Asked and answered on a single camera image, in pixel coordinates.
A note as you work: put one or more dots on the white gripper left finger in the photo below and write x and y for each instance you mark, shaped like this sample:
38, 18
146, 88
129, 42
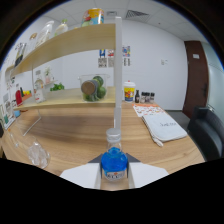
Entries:
83, 173

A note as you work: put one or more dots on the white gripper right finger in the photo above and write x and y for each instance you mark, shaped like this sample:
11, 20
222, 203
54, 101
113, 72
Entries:
146, 172

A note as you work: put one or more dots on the blue liquid bottle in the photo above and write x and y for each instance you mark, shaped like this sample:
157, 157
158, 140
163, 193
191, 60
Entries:
114, 163

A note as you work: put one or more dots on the yellow paper cup with lid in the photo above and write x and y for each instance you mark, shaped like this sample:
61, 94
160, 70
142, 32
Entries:
129, 92

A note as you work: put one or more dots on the white zip pouch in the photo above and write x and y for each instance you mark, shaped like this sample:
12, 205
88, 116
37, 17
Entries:
165, 128

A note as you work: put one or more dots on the orange patterned paper sheet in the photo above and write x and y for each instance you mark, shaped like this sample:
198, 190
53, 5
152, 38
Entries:
146, 109

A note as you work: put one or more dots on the black chair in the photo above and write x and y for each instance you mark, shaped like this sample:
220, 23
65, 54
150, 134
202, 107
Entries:
208, 131

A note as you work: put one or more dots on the dark seasoning bottle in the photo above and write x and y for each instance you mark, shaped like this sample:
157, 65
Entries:
137, 97

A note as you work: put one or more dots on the lime jar with cork lid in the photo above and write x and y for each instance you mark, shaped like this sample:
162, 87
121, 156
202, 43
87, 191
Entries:
94, 88

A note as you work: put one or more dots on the green potted plant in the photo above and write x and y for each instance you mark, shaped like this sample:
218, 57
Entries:
57, 87

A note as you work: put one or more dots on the clear bottle with red label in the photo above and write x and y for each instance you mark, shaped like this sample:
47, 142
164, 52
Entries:
39, 93

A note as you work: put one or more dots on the red liquid glass bottle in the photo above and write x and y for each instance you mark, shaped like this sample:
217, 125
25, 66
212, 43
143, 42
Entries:
19, 98

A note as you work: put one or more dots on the brown door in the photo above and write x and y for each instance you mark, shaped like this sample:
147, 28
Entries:
196, 80

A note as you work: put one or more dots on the two-tier wooden shelf rack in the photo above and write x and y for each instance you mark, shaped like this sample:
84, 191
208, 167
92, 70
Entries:
76, 41

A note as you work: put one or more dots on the black and yellow canister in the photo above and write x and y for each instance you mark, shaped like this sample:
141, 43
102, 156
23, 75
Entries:
19, 56

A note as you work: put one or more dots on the clear plastic bottle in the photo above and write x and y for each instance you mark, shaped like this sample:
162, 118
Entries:
45, 33

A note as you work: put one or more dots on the green-capped glass bottle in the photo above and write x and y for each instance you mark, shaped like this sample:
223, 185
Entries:
61, 28

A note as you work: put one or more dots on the yellow snack canister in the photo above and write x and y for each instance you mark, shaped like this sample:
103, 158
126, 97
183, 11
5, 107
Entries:
93, 17

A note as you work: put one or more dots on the wall posters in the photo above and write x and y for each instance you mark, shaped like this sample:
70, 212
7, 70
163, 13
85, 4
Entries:
106, 58

